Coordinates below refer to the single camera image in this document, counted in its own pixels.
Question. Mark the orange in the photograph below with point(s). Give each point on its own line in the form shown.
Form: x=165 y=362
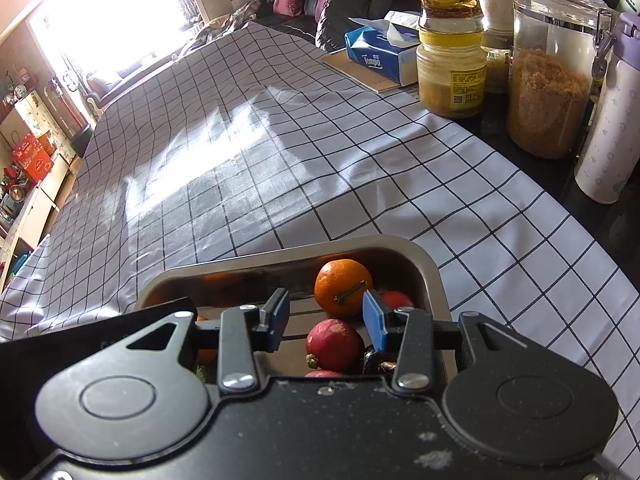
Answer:
x=342 y=285
x=207 y=356

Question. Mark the thin wooden board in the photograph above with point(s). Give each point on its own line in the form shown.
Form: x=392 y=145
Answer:
x=357 y=74

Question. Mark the white checkered tablecloth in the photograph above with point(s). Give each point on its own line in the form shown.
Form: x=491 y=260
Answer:
x=300 y=160

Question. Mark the white-framed armchair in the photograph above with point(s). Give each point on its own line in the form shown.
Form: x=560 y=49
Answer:
x=107 y=85

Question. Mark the stainless steel tray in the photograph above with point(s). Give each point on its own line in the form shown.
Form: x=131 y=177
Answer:
x=400 y=267

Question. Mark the red boxes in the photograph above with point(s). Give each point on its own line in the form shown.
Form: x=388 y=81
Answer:
x=31 y=157

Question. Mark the dark purple mangosteen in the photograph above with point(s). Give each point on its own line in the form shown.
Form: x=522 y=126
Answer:
x=375 y=360

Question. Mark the red apple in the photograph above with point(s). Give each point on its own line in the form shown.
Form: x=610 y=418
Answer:
x=335 y=345

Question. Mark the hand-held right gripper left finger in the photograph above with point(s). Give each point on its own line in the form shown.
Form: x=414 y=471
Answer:
x=277 y=319

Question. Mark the dark sofa cushion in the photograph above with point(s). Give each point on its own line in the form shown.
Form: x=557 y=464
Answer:
x=360 y=5

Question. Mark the blue tissue pack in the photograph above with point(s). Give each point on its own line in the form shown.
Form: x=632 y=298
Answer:
x=375 y=55

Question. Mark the red tomato with stem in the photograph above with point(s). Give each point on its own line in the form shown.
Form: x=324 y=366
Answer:
x=400 y=300

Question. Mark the white patterned cabinet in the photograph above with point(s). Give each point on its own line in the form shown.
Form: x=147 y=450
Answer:
x=30 y=120

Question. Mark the clip lid glass jar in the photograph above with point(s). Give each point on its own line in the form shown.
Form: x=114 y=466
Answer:
x=550 y=90

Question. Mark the small red tomato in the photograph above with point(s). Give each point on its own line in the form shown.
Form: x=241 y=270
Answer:
x=325 y=374

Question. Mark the small glass jar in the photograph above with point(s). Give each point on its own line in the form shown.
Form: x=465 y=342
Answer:
x=496 y=67

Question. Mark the white printed cup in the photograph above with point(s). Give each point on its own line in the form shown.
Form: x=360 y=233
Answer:
x=496 y=2

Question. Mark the yellow lid glass jar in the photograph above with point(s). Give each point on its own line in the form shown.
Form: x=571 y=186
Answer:
x=450 y=77

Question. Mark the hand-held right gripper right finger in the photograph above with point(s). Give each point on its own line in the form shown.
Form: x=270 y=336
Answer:
x=374 y=322

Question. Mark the purple and white thermos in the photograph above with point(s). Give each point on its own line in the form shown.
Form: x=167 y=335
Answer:
x=610 y=120

